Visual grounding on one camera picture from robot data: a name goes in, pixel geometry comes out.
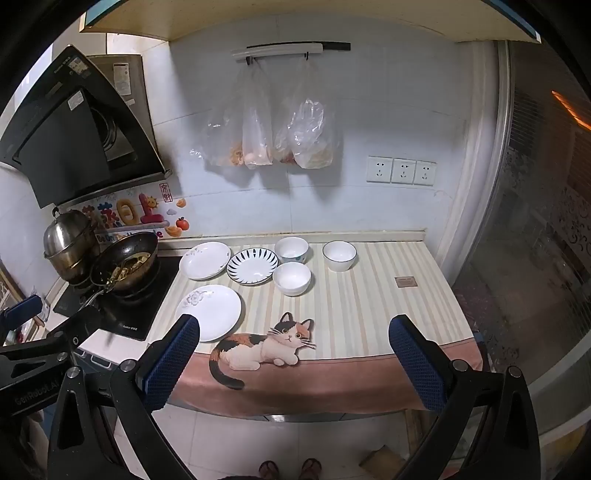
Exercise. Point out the person's right foot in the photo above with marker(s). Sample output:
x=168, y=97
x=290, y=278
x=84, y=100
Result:
x=310, y=468

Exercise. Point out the cardboard piece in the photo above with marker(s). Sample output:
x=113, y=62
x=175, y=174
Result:
x=382, y=458

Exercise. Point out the black wok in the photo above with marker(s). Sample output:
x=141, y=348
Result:
x=141, y=273

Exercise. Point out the wall cabinet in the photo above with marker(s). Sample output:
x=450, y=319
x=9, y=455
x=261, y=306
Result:
x=300, y=18

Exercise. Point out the person's foot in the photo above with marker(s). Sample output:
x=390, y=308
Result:
x=268, y=470
x=310, y=468

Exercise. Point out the black range hood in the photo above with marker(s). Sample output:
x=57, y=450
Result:
x=60, y=138

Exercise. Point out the clear plastic bag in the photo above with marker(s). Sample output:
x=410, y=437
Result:
x=256, y=138
x=311, y=134
x=221, y=134
x=282, y=147

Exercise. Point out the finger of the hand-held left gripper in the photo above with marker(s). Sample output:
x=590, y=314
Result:
x=78, y=325
x=21, y=311

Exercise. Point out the white plate with grey flower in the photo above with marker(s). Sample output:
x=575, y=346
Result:
x=217, y=311

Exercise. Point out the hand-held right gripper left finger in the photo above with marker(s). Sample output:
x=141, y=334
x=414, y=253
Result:
x=170, y=362

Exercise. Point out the black induction cooktop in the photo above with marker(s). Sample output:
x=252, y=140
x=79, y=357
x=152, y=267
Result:
x=134, y=318

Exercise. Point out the white wall socket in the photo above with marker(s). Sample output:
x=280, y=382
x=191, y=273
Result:
x=425, y=173
x=403, y=170
x=379, y=169

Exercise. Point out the person's left foot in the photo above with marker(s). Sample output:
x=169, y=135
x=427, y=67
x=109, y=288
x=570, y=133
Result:
x=268, y=470

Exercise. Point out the stir-fried food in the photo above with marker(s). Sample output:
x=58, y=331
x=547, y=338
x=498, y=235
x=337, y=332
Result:
x=131, y=265

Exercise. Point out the wall hook rail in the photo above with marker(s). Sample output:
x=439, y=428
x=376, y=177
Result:
x=286, y=49

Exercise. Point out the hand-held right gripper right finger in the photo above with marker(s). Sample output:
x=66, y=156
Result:
x=418, y=364

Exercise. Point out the frosted glass door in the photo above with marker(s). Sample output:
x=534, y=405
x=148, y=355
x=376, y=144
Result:
x=540, y=207

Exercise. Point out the white bowl with coloured dots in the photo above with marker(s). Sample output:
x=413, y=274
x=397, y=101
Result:
x=291, y=249

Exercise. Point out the stainless steel pot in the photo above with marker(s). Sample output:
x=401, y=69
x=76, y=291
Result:
x=69, y=242

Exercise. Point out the plain white bowl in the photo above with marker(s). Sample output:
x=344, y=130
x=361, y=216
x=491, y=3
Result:
x=291, y=279

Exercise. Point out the striped tablecloth with cat print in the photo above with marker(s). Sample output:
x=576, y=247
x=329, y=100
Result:
x=360, y=304

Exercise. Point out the blue striped white plate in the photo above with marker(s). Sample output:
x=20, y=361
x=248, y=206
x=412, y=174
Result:
x=253, y=270

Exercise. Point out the white plate with sprig print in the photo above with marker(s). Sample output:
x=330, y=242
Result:
x=205, y=263

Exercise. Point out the white bowl with black rim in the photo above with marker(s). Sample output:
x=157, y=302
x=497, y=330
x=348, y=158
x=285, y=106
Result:
x=339, y=256

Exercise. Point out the colourful wall sticker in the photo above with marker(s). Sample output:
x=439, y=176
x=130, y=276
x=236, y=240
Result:
x=138, y=212

